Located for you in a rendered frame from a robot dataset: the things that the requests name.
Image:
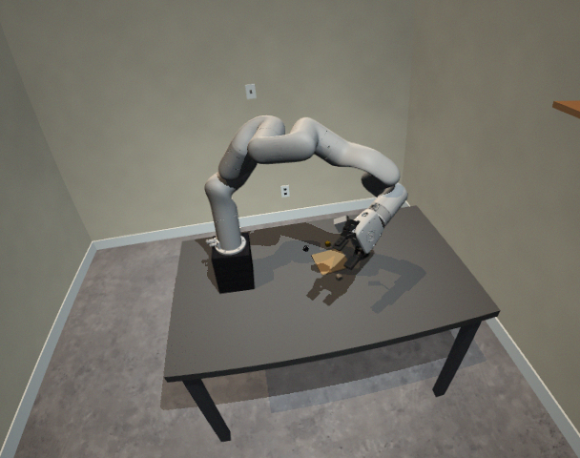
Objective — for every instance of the orange flat mat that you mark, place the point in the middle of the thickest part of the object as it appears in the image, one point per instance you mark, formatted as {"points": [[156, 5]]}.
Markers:
{"points": [[330, 261]]}

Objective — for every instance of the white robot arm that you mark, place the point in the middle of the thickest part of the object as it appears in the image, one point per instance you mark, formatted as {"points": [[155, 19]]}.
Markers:
{"points": [[252, 142]]}

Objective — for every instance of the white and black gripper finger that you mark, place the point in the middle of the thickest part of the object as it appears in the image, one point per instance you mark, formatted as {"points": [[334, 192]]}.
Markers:
{"points": [[346, 234], [353, 260]]}

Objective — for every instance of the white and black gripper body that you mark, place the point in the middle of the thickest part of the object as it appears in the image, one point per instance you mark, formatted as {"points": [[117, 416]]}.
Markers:
{"points": [[369, 230]]}

